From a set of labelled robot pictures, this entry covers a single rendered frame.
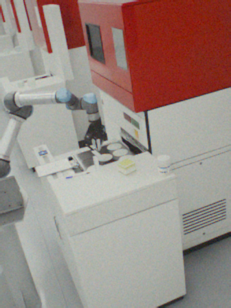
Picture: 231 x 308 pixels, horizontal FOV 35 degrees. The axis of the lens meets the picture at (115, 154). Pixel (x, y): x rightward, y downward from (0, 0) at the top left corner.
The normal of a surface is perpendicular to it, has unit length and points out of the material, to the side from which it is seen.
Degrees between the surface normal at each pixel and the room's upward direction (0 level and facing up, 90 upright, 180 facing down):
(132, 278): 90
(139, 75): 90
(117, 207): 90
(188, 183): 90
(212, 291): 0
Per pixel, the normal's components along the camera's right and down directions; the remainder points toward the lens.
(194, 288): -0.14, -0.88
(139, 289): 0.37, 0.37
